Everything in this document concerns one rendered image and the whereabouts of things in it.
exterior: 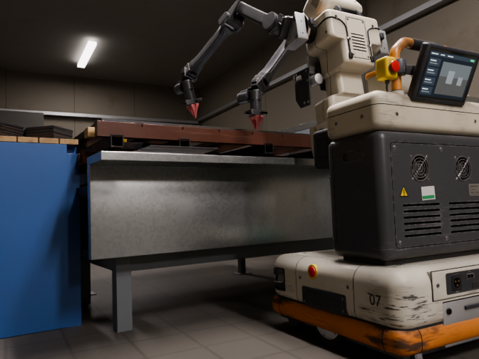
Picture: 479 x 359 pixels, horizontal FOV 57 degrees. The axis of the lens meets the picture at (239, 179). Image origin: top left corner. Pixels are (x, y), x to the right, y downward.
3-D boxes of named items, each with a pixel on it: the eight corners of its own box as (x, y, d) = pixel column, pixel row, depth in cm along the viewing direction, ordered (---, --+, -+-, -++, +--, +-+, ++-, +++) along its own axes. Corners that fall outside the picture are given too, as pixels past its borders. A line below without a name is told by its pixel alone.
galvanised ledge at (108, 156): (87, 165, 164) (86, 157, 165) (336, 170, 234) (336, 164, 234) (101, 159, 148) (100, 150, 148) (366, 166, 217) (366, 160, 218)
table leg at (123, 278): (112, 329, 176) (110, 162, 180) (127, 326, 179) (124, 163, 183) (117, 333, 171) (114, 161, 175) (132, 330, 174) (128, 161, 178)
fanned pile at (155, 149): (114, 158, 169) (114, 147, 170) (204, 160, 190) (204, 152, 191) (124, 154, 159) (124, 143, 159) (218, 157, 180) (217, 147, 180)
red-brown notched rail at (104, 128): (94, 137, 171) (94, 122, 171) (375, 152, 258) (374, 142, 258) (97, 135, 167) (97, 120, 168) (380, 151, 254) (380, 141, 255)
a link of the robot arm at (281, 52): (299, 21, 228) (307, 36, 236) (290, 21, 233) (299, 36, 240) (254, 82, 218) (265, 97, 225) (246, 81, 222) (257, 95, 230)
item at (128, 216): (88, 259, 162) (87, 165, 164) (340, 236, 232) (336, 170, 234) (90, 260, 159) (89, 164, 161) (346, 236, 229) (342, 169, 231)
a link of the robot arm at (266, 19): (233, -7, 213) (249, 3, 219) (219, 19, 216) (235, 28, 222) (278, 13, 179) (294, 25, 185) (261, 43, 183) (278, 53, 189)
